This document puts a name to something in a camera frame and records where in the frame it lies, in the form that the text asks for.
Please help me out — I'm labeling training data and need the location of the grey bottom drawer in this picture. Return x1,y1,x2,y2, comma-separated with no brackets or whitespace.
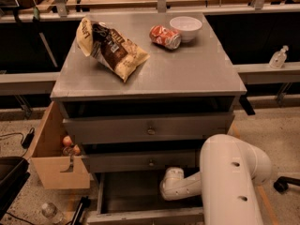
87,170,204,225

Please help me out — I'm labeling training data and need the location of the grey drawer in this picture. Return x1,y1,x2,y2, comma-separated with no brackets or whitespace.
82,149,200,173
63,112,234,144
87,170,204,225

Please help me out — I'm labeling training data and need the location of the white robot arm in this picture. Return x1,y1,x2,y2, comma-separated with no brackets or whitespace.
160,134,272,225

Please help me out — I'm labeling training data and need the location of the grey drawer cabinet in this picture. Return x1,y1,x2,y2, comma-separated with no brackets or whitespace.
52,13,246,158

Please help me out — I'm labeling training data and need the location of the grey middle drawer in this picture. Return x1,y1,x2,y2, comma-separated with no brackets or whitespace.
82,149,200,173

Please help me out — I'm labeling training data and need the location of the grey top drawer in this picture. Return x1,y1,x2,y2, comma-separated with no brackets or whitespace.
63,112,234,144

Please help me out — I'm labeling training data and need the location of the yellow brown chip bag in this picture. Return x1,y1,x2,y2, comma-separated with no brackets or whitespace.
76,17,150,83

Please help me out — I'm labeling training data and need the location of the red soda can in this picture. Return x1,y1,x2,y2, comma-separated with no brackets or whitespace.
149,25,181,50

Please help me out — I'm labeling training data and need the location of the orange fruit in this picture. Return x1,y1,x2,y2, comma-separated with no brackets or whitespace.
73,144,81,156

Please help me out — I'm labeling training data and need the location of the white bowl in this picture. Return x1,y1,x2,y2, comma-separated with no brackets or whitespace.
170,16,203,43

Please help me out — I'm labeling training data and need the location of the red apple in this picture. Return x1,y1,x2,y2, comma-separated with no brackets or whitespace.
62,136,73,147

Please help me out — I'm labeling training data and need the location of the wooden side box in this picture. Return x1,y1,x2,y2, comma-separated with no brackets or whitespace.
25,102,90,189

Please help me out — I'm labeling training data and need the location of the black power adapter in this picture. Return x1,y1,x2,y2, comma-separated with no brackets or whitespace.
22,127,35,149

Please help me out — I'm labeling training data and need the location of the clear soap dispenser bottle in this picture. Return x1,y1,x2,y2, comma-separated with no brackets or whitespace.
269,45,289,69

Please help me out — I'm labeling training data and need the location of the clear plastic water bottle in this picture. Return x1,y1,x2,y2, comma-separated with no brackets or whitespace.
41,202,64,225

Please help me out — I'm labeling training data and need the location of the black bin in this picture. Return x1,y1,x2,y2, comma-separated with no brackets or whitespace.
0,157,30,219

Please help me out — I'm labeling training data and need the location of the black stand bracket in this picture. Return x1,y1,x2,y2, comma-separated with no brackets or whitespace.
70,197,91,225

